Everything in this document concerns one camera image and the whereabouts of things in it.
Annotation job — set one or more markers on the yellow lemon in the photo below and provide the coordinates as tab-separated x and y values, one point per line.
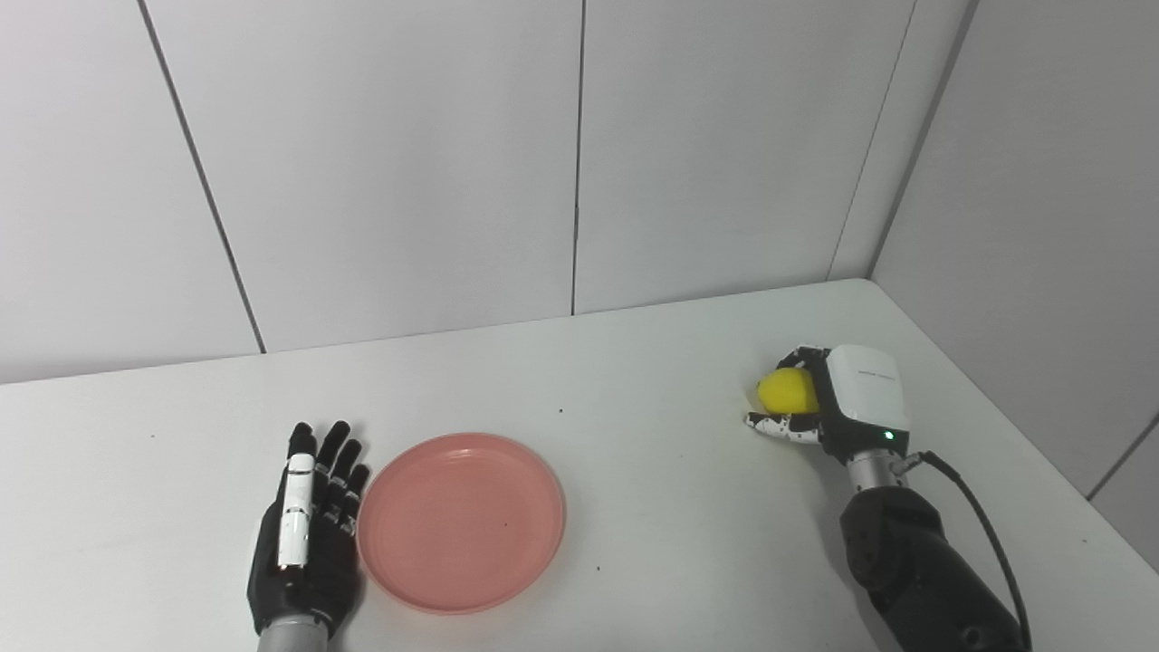
786	391

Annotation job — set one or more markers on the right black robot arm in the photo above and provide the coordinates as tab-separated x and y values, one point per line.
914	561

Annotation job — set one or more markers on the pink round plate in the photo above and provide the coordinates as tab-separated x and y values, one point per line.
462	521

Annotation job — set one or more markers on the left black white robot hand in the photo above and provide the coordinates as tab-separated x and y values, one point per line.
317	580

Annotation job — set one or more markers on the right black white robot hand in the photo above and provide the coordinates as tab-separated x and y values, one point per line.
865	394

